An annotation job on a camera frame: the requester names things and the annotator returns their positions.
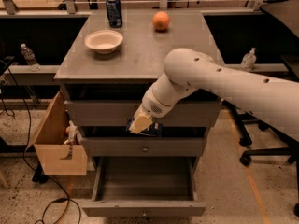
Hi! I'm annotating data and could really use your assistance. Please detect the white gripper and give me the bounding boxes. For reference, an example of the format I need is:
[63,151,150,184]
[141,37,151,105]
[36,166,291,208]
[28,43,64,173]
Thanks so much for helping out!
[129,86,174,133]

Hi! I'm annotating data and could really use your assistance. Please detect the grey middle drawer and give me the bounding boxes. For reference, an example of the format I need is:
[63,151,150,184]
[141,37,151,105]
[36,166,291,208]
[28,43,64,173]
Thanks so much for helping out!
[80,127,206,157]

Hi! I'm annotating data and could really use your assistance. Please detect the white paper bowl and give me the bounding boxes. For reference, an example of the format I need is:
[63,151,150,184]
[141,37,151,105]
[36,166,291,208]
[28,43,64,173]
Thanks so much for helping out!
[85,30,123,54]

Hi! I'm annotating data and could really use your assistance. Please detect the grey drawer cabinet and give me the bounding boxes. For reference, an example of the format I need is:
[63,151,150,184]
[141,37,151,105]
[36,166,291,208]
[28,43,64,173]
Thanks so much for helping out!
[53,9,232,170]

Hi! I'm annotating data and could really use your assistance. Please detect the grey open bottom drawer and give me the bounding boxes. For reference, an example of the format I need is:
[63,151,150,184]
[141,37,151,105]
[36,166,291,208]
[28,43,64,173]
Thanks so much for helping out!
[82,157,206,217]

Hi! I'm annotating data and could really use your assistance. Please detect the items inside cardboard box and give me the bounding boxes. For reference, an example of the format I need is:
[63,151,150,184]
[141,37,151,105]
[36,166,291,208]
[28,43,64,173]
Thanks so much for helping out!
[64,121,78,145]

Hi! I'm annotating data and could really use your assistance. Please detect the black rolling stand leg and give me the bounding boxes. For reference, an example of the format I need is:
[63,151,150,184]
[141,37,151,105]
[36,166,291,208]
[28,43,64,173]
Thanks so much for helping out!
[222,100,269,147]

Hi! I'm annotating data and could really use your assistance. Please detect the grey top drawer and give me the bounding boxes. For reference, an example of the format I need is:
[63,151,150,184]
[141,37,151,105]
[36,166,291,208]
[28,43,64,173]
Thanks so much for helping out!
[64,94,221,127]

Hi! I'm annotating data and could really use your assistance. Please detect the black floor cable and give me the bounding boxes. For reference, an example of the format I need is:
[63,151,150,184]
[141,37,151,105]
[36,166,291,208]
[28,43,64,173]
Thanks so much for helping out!
[0,59,82,224]

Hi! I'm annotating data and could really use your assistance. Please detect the blue soda can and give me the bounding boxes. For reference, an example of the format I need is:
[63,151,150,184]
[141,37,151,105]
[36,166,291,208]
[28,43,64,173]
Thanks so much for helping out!
[106,0,122,28]

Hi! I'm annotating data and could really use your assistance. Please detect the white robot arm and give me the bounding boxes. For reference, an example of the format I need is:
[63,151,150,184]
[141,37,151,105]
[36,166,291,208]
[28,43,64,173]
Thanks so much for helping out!
[129,49,299,141]

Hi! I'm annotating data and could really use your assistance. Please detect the black office chair base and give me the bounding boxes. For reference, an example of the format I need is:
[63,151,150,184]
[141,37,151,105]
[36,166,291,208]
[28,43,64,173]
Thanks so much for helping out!
[239,121,299,217]

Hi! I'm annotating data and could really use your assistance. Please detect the cardboard box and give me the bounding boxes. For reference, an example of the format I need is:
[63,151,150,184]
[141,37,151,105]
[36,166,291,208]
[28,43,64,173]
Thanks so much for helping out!
[27,92,88,175]

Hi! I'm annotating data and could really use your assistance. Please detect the clear plastic water bottle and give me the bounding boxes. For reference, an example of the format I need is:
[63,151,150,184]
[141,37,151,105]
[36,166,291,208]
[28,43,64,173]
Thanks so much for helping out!
[21,43,41,72]

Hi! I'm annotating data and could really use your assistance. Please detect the orange fruit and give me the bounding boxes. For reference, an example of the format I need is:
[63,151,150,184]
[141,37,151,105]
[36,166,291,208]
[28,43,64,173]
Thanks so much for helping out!
[152,11,170,31]

